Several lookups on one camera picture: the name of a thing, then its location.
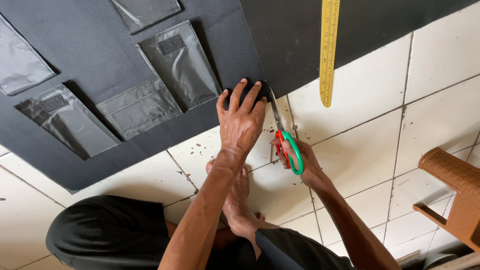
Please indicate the plain clear plastic pocket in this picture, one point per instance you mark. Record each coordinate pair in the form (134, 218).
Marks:
(20, 63)
(144, 13)

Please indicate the red and green scissors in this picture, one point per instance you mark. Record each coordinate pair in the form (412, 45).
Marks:
(290, 150)

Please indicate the dark black fabric sheet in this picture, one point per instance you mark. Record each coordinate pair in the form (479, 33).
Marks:
(296, 41)

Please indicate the person's left hand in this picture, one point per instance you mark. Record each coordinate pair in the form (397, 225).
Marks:
(240, 127)

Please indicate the yellow measuring ruler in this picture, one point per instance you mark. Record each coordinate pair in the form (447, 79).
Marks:
(328, 56)

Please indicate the grey-black fabric sheet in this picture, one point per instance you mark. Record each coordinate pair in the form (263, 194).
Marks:
(105, 48)

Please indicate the wide double-layer clear pocket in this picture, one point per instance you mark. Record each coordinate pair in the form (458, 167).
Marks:
(140, 110)

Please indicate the person's right hand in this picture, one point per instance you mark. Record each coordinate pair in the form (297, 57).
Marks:
(305, 165)

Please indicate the person's bare foot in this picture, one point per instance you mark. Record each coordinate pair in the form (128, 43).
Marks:
(240, 206)

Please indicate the brown plastic stool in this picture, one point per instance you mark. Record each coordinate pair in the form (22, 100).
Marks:
(463, 202)

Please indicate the grey round object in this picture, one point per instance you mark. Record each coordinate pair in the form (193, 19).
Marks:
(440, 260)

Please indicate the clear pocket with velcro patch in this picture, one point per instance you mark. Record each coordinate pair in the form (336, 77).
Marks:
(183, 71)
(71, 123)

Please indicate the person's black shorts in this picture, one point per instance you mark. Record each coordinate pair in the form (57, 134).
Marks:
(108, 232)

